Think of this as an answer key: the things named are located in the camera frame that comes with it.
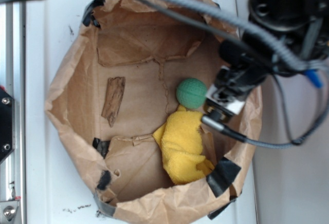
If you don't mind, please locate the brown wood bark piece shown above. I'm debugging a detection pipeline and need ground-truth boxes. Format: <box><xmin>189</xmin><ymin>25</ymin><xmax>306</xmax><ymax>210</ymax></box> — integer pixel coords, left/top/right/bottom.
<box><xmin>101</xmin><ymin>77</ymin><xmax>125</xmax><ymax>127</ymax></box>

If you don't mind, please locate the black mounting bracket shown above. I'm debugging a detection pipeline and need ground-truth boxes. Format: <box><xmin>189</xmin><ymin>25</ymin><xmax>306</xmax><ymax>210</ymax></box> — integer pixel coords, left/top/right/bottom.
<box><xmin>0</xmin><ymin>86</ymin><xmax>14</xmax><ymax>163</ymax></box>

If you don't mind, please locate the brown paper bag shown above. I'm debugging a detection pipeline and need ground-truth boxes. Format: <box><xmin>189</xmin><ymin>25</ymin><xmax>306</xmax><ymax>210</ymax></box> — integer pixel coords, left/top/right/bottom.
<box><xmin>45</xmin><ymin>0</ymin><xmax>255</xmax><ymax>223</ymax></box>

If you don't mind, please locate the yellow cloth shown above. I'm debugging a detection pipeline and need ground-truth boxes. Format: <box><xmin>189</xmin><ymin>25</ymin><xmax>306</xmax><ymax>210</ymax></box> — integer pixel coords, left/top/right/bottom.
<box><xmin>152</xmin><ymin>105</ymin><xmax>214</xmax><ymax>185</ymax></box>

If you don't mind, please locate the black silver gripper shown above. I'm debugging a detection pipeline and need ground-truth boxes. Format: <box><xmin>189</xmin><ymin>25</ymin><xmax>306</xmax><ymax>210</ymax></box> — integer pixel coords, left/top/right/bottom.
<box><xmin>205</xmin><ymin>40</ymin><xmax>269</xmax><ymax>123</ymax></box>

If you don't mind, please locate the white tray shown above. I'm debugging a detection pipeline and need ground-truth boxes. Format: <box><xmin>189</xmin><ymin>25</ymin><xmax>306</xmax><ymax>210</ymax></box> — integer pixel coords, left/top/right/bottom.
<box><xmin>25</xmin><ymin>0</ymin><xmax>260</xmax><ymax>224</ymax></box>

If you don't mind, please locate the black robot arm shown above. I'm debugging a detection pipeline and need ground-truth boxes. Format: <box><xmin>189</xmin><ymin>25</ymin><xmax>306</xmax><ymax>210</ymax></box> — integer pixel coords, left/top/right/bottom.
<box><xmin>203</xmin><ymin>0</ymin><xmax>328</xmax><ymax>123</ymax></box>

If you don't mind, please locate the aluminium frame rail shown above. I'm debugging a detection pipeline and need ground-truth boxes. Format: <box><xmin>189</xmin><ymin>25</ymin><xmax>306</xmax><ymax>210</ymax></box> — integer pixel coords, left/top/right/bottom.
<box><xmin>1</xmin><ymin>2</ymin><xmax>27</xmax><ymax>223</ymax></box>

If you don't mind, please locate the green dimpled ball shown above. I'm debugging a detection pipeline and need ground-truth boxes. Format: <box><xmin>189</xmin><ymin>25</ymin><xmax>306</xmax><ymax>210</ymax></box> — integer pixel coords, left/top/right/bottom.
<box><xmin>176</xmin><ymin>78</ymin><xmax>207</xmax><ymax>109</ymax></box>

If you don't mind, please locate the thin grey usb cable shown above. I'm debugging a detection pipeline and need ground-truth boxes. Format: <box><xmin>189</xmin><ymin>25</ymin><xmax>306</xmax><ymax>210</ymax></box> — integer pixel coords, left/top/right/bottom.
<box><xmin>201</xmin><ymin>62</ymin><xmax>329</xmax><ymax>149</ymax></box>

